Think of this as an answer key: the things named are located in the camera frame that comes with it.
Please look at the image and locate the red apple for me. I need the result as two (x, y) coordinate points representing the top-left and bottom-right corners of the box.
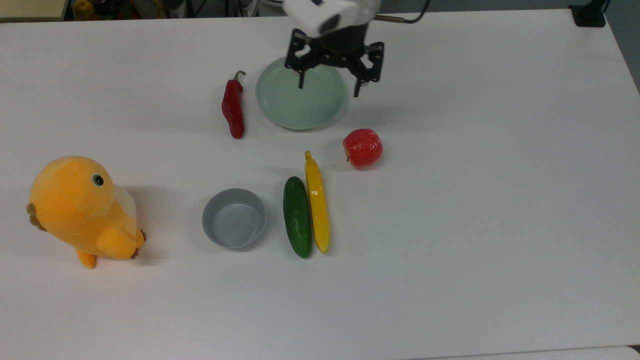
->
(342, 128), (384, 170)

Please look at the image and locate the wooden board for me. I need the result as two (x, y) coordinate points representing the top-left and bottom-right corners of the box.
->
(0, 0), (70, 22)

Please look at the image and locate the yellow plush dinosaur toy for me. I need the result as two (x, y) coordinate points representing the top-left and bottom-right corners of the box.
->
(26, 155), (147, 270)

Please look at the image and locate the green cucumber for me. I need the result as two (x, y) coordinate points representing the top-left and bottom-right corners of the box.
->
(283, 176), (313, 260)

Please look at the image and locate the thick black cable metal connector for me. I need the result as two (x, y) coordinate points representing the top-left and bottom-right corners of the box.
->
(374, 0), (432, 25)

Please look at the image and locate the grey metal bowl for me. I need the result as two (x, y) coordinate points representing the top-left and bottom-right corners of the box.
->
(201, 188), (267, 250)

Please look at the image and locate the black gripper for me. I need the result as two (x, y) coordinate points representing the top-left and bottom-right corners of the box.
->
(284, 22), (386, 99)

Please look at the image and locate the pale green plate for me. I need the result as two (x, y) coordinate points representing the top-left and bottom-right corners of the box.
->
(255, 56), (349, 133)

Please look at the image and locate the black stand base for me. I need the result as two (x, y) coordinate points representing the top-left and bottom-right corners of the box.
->
(569, 0), (612, 28)

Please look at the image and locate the red chili pepper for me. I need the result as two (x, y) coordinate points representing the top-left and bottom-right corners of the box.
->
(221, 70), (247, 140)

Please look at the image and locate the yellow banana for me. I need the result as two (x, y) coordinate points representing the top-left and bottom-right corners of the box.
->
(304, 150), (332, 255)

